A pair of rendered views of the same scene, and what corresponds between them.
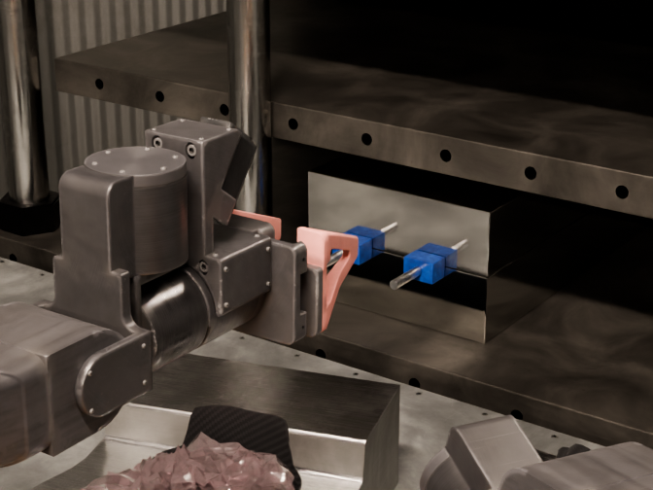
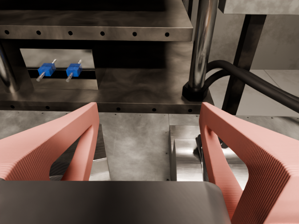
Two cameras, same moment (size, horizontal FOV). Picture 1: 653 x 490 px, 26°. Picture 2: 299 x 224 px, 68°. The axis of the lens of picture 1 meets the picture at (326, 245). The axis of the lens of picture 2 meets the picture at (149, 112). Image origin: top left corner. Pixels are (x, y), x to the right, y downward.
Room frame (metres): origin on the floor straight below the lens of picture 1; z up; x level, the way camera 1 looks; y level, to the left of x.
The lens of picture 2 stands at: (0.81, 0.06, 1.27)
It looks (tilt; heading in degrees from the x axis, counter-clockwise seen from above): 38 degrees down; 326
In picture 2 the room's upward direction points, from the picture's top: straight up
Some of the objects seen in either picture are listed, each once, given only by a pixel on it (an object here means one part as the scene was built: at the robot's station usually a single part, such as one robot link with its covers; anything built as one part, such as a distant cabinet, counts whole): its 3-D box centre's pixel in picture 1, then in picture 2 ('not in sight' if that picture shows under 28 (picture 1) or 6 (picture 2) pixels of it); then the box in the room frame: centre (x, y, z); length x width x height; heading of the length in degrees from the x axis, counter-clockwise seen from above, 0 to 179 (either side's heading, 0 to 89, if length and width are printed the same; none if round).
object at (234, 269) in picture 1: (208, 207); not in sight; (0.80, 0.07, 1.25); 0.07 x 0.06 x 0.11; 56
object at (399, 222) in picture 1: (490, 201); (78, 46); (1.87, -0.23, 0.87); 0.50 x 0.27 x 0.17; 145
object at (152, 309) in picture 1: (144, 311); not in sight; (0.75, 0.11, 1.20); 0.07 x 0.06 x 0.07; 146
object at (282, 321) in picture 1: (210, 289); not in sight; (0.80, 0.07, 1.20); 0.10 x 0.07 x 0.07; 56
